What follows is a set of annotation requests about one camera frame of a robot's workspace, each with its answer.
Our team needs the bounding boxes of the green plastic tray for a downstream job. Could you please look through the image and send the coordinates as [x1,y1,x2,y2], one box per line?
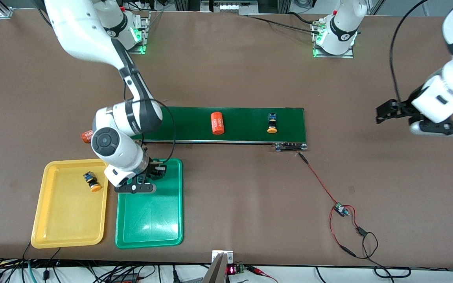
[115,158,183,249]

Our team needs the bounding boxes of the green conveyor belt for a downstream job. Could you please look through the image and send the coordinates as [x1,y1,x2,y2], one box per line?
[131,106,309,152]

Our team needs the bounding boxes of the yellow plastic tray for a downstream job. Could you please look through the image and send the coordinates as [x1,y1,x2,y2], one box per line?
[31,158,110,249]

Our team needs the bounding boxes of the small speed controller module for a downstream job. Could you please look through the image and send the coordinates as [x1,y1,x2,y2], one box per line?
[333,202,352,218]

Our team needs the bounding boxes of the orange and black device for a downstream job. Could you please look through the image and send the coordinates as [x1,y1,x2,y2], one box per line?
[110,272,142,283]

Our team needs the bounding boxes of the red clip test leads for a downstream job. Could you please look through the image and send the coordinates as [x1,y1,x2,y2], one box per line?
[246,265,279,283]

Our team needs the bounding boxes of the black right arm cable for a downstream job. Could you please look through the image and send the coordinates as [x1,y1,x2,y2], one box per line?
[123,85,177,164]

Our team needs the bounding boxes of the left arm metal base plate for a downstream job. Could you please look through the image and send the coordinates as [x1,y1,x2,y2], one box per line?
[312,18,355,59]

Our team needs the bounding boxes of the red and black wire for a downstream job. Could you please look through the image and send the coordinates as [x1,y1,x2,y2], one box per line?
[297,152,379,260]

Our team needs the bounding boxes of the black cable bundle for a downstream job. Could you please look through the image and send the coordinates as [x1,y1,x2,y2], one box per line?
[0,240,211,283]

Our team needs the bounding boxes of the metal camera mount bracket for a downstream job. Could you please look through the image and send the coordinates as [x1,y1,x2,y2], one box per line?
[203,250,234,283]

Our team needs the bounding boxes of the black looped power cable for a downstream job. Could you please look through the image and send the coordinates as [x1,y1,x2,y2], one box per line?
[341,226,412,279]

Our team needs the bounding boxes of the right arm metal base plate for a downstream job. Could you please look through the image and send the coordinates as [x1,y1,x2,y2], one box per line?
[126,11,150,55]

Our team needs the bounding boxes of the black cable on table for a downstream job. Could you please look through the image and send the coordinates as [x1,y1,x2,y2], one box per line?
[245,15,323,36]

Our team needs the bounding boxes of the metal frame with light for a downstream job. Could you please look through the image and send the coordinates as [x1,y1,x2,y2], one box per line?
[173,0,290,16]

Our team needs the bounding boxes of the aluminium extrusion post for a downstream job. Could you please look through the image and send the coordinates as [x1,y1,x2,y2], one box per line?
[0,0,15,18]

